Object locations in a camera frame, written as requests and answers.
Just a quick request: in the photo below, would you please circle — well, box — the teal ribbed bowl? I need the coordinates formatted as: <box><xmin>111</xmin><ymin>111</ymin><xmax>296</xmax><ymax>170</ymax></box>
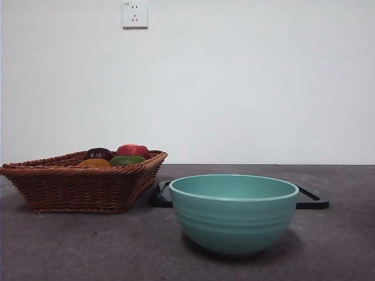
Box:
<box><xmin>169</xmin><ymin>174</ymin><xmax>300</xmax><ymax>258</ymax></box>

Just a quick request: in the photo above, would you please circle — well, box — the brown wicker basket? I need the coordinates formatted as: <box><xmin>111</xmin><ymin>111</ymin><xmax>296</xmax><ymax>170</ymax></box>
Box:
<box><xmin>0</xmin><ymin>149</ymin><xmax>169</xmax><ymax>214</ymax></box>

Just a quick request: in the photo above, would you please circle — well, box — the green fruit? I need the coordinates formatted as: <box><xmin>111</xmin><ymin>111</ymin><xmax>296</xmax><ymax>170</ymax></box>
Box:
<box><xmin>108</xmin><ymin>155</ymin><xmax>146</xmax><ymax>167</ymax></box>

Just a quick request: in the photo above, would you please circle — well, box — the white wall socket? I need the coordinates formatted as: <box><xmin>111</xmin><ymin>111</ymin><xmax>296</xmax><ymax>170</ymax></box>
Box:
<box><xmin>122</xmin><ymin>1</ymin><xmax>149</xmax><ymax>30</ymax></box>

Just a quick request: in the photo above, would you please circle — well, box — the yellow-brown kiwifruit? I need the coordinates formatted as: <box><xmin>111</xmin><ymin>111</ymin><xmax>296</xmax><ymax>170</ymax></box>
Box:
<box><xmin>76</xmin><ymin>157</ymin><xmax>113</xmax><ymax>168</ymax></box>

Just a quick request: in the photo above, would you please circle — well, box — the dark purple round fruit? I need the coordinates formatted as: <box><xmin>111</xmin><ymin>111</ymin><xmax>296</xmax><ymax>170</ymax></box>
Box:
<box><xmin>83</xmin><ymin>147</ymin><xmax>114</xmax><ymax>161</ymax></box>

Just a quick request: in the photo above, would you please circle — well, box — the dark rectangular tray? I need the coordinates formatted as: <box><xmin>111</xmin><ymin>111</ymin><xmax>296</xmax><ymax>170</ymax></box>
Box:
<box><xmin>149</xmin><ymin>180</ymin><xmax>330</xmax><ymax>210</ymax></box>

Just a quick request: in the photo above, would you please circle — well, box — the red round fruit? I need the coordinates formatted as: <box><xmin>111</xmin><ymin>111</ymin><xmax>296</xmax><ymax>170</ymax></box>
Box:
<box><xmin>116</xmin><ymin>143</ymin><xmax>149</xmax><ymax>159</ymax></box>

